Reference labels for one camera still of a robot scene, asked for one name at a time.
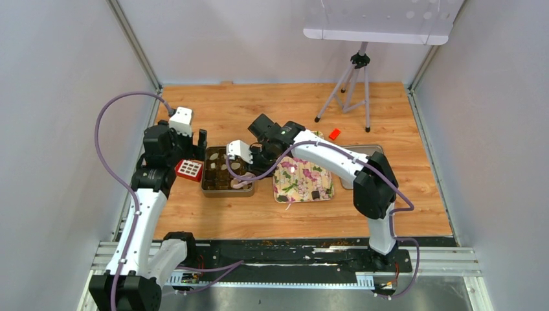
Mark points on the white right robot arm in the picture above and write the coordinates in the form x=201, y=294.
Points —
x=369, y=176

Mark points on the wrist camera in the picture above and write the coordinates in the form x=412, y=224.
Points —
x=181, y=121
x=239, y=149

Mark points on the pink silicone tongs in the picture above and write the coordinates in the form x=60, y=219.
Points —
x=240, y=184

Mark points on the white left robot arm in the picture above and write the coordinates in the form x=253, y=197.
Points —
x=133, y=280

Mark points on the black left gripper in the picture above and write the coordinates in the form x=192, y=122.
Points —
x=197, y=152

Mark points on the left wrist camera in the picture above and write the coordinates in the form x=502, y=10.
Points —
x=181, y=121

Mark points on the dark ridged square chocolate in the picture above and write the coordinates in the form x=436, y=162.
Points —
x=315, y=195

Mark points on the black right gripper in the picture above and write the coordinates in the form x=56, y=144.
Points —
x=256, y=167

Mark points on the small red block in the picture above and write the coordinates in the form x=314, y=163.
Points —
x=334, y=134

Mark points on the gold chocolate tin box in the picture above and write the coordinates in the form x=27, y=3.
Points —
x=215, y=182

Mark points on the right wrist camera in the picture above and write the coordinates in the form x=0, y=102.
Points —
x=239, y=149

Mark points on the red white grid object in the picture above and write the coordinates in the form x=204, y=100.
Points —
x=189, y=169

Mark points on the white overhead light panel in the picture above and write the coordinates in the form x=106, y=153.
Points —
x=415, y=22

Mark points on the floral patterned tray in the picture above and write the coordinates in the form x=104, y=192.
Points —
x=295, y=179

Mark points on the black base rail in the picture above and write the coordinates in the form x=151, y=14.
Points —
x=320, y=263

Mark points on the white tripod stand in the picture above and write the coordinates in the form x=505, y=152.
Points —
x=343, y=92

